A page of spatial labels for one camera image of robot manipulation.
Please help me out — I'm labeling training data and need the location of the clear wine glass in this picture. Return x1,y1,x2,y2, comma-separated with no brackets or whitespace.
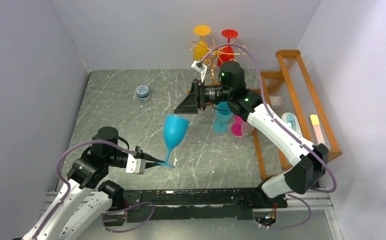
233,122,255,150

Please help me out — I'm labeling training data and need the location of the dark blue wine glass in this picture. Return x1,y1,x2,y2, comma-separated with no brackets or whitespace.
158,115,189,168

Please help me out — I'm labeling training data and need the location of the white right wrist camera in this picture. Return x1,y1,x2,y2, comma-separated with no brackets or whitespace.
191,60,207,84

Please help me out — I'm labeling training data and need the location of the blue cleaning gel jar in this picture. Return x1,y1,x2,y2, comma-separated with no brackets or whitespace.
136,85,151,103

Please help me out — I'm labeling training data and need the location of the gold wire glass rack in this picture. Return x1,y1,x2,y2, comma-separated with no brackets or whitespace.
187,41,247,85

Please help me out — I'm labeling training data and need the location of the yellow wine glass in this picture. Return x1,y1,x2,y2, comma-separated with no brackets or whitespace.
193,25,211,61

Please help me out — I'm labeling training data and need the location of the light blue wine glass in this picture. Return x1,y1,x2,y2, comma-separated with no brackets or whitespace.
213,101,233,134

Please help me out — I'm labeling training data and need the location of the pink wine glass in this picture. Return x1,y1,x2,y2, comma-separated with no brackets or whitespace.
231,115,249,137

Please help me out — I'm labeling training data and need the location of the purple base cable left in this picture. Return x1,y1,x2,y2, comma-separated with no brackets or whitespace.
101,201,155,233

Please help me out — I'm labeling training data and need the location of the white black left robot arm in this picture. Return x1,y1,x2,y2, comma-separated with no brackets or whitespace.
22,126,163,240

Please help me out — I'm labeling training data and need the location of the yellow orange marker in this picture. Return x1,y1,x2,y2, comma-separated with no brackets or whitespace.
310,114,325,144

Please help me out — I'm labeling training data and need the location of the wooden tiered shelf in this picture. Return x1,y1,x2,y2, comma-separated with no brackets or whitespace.
252,49,342,180

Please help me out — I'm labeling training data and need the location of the red wine glass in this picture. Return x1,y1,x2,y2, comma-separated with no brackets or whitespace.
217,29,238,67

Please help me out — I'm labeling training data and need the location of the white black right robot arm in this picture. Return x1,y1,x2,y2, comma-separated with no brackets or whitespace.
174,61,328,208

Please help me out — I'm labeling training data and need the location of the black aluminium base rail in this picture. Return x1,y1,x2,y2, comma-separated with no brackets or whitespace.
43,187,333,223

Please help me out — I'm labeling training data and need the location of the blue blister pack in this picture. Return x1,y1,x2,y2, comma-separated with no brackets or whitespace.
281,112,303,136

